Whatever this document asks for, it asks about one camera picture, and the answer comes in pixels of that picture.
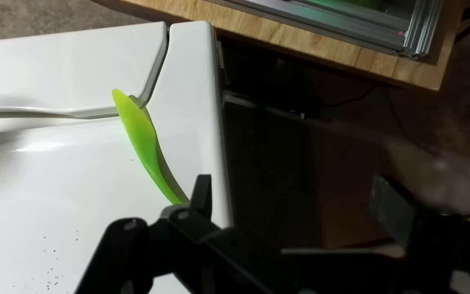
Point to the metal rail frame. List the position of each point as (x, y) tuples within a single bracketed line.
[(354, 25)]

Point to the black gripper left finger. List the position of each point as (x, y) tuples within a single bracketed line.
[(191, 256)]

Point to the green plastic spatula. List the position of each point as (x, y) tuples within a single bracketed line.
[(142, 137)]

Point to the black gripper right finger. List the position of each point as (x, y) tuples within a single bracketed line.
[(452, 251)]

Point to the wooden platform board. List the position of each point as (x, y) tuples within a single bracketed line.
[(300, 42)]

